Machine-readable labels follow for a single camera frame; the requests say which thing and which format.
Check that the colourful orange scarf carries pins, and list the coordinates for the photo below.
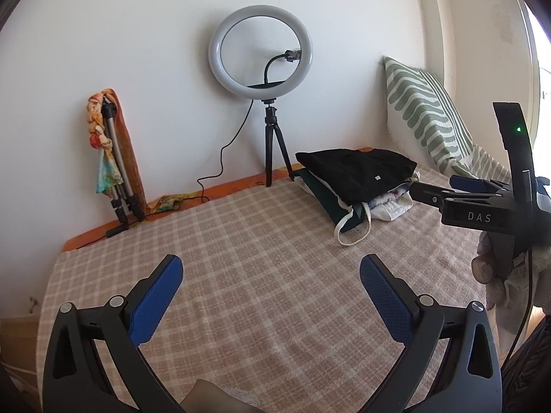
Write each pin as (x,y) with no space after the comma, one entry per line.
(101,137)

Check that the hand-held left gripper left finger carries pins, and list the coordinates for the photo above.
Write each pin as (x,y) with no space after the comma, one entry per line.
(159,301)

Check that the pink checked blanket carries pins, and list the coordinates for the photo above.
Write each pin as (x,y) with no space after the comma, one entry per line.
(258,245)

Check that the white folded garment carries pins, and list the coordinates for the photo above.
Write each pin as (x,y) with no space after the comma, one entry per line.
(389,213)

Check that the black garment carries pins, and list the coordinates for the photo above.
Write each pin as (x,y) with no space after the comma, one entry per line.
(357,172)

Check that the wooden furniture panel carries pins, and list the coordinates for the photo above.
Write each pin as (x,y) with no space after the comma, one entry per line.
(17,344)

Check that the bright window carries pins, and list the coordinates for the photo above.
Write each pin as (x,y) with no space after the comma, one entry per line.
(543,94)

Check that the person's dark clothing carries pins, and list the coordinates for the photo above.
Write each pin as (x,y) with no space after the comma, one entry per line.
(529,374)

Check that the floral print garment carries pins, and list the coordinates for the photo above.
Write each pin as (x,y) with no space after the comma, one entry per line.
(398,193)

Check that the small black tripod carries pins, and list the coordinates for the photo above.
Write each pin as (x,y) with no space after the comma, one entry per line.
(271,137)

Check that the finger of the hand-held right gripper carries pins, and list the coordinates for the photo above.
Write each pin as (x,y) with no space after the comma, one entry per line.
(469,183)
(430,193)

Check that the person's right hand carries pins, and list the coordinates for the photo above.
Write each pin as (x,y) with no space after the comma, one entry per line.
(482,269)

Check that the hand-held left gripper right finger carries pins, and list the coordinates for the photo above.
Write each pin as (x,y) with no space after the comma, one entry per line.
(385,305)

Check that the green striped pillow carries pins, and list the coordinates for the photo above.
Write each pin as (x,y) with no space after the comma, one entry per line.
(426,112)

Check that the folded silver tripod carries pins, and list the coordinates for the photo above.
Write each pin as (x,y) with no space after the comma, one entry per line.
(116,146)

